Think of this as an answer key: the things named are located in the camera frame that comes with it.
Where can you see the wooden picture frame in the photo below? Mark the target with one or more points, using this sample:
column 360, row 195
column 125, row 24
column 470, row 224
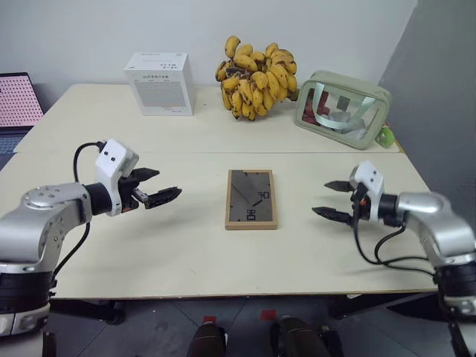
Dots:
column 251, row 201

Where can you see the white cardboard box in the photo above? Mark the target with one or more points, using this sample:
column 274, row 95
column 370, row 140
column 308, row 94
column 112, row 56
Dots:
column 161, row 89

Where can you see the green transparent zip pouch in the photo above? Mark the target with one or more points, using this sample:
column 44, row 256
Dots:
column 338, row 111

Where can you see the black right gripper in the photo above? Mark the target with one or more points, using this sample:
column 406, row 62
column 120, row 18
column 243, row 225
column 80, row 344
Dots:
column 362, row 210

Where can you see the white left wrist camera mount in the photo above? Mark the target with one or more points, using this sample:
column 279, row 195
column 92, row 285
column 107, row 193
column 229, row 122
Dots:
column 108, row 163

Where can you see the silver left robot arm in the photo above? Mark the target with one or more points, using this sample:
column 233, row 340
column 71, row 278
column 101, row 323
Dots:
column 37, row 230

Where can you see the laptop with pink screen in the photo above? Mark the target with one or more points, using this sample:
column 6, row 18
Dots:
column 15, row 100

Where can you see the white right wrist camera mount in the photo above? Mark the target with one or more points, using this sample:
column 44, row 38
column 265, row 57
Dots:
column 372, row 178

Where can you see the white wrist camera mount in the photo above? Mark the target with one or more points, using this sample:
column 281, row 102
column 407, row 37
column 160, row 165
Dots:
column 108, row 163
column 372, row 178

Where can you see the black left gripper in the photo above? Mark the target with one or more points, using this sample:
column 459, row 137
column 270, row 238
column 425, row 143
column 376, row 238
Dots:
column 128, row 191

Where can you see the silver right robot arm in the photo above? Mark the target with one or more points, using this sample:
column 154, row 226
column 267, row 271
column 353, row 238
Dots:
column 435, row 219

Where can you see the small green round charm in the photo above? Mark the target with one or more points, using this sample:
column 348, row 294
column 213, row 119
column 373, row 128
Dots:
column 385, row 136

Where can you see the yellow banana bunch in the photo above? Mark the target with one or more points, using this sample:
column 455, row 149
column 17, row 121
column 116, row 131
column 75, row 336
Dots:
column 256, row 82

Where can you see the dark rounded shape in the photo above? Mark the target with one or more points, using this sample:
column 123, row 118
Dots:
column 297, row 338
column 206, row 340

